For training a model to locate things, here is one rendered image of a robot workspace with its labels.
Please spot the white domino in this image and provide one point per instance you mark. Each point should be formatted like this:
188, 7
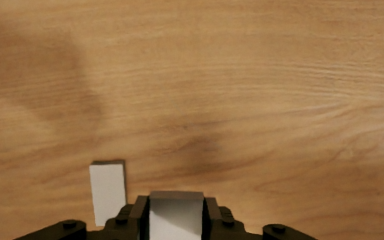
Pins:
108, 182
176, 215

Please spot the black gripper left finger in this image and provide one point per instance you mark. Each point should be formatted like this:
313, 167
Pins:
133, 223

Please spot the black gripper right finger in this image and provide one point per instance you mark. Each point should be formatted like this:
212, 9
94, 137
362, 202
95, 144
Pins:
216, 228

